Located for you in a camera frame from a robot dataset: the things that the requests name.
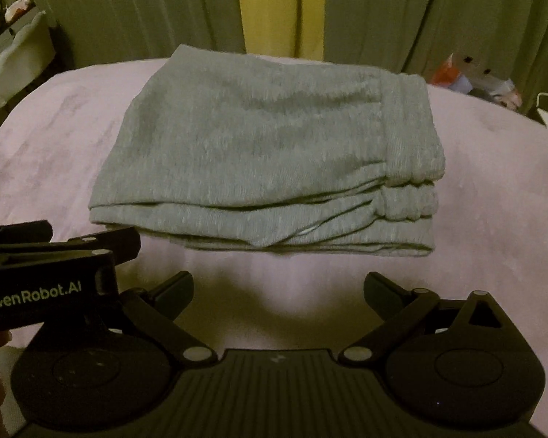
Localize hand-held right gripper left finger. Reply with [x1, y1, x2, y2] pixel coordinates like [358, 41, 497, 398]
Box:
[103, 271, 213, 365]

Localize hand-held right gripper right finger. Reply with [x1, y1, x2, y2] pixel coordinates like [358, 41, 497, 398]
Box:
[340, 272, 503, 364]

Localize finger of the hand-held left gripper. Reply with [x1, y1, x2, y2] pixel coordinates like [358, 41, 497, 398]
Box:
[0, 220, 54, 250]
[66, 227, 142, 266]

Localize grey pants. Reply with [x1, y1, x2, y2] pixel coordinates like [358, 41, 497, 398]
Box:
[88, 44, 447, 257]

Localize pink blanket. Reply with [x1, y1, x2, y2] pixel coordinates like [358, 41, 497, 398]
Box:
[0, 55, 548, 375]

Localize white chair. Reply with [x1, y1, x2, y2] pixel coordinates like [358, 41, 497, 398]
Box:
[0, 10, 58, 110]

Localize red orange plush toy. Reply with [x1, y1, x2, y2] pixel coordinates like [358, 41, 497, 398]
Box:
[431, 52, 467, 88]

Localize small figurine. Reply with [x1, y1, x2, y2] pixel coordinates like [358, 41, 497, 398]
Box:
[4, 0, 36, 23]

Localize green curtain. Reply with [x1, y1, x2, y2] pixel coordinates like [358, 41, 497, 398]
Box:
[313, 0, 548, 101]
[25, 0, 249, 71]

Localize yellow curtain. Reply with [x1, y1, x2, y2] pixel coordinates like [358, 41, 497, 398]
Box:
[235, 0, 322, 62]

